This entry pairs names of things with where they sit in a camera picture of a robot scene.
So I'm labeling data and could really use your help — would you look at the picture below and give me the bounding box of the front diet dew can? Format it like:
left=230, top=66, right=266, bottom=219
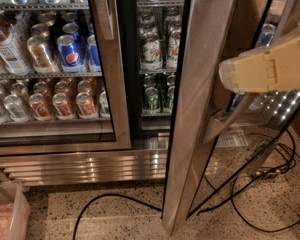
left=141, top=33, right=162, bottom=71

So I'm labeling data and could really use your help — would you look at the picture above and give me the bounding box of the gold soda can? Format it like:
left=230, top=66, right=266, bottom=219
left=27, top=36, right=60, bottom=73

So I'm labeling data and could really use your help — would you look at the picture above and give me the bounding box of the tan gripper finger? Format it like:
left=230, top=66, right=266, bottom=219
left=219, top=26, right=300, bottom=93

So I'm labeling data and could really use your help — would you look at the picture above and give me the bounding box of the green soda can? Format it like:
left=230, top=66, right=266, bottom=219
left=143, top=87, right=160, bottom=114

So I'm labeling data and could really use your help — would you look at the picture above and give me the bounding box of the silver blue can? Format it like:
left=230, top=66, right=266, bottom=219
left=256, top=24, right=276, bottom=47

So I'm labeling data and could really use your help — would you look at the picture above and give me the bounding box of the glass fridge door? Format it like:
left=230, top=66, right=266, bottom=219
left=162, top=0, right=300, bottom=235
left=0, top=0, right=130, bottom=147

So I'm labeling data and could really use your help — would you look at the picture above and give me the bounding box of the brown tea bottle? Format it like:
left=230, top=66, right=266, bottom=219
left=0, top=24, right=31, bottom=75

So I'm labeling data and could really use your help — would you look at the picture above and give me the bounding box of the clear plastic bin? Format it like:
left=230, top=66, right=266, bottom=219
left=0, top=182, right=31, bottom=240

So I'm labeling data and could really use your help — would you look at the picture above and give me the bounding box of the blue pepsi can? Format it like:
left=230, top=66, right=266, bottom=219
left=57, top=35, right=84, bottom=73

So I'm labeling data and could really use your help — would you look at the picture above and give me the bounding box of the black floor cable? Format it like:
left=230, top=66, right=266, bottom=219
left=71, top=129, right=300, bottom=240

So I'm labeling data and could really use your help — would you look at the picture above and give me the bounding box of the diet dew can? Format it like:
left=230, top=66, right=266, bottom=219
left=141, top=33, right=162, bottom=71
left=166, top=30, right=181, bottom=69

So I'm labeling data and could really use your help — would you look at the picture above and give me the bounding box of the steel fridge base grille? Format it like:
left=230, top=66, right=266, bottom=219
left=0, top=141, right=278, bottom=187

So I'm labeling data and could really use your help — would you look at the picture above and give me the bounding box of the red soda can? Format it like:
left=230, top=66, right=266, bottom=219
left=76, top=92, right=97, bottom=117

